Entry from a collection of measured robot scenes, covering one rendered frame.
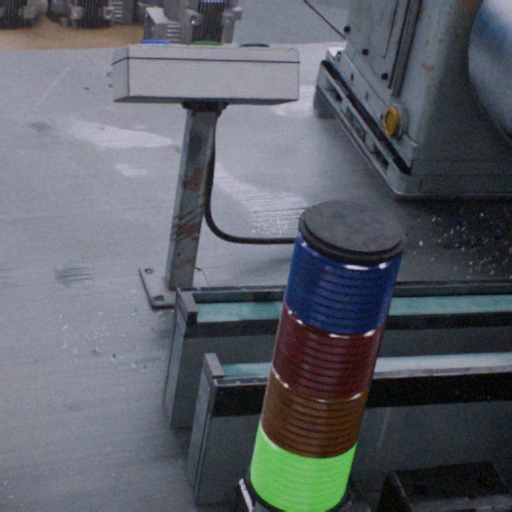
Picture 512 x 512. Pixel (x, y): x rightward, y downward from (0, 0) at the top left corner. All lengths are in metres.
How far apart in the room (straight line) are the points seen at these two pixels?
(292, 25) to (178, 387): 3.21
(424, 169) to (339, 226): 0.93
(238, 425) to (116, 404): 0.18
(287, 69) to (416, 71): 0.37
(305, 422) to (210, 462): 0.36
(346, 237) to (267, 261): 0.77
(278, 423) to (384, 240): 0.13
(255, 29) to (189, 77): 3.00
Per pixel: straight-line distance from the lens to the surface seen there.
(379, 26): 1.71
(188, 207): 1.35
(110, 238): 1.49
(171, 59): 1.27
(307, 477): 0.80
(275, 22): 4.35
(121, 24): 3.76
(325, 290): 0.72
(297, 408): 0.77
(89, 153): 1.66
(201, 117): 1.31
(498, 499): 1.15
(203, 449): 1.12
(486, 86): 1.50
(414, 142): 1.64
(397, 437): 1.18
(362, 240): 0.72
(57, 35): 3.65
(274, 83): 1.29
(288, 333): 0.75
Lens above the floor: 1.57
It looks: 31 degrees down
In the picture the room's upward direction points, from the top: 10 degrees clockwise
